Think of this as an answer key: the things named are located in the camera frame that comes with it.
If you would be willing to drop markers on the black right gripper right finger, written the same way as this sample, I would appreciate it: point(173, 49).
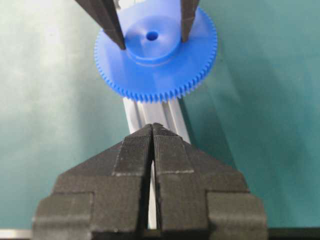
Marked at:
point(201, 198)

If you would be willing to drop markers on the long aluminium extrusion rail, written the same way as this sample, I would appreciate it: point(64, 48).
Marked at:
point(170, 116)

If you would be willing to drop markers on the large blue plastic gear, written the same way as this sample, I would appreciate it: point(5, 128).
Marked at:
point(156, 64)

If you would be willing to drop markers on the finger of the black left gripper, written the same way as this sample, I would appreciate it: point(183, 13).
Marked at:
point(105, 15)
point(188, 14)

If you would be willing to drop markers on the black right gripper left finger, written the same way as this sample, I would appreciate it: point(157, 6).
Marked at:
point(104, 198)

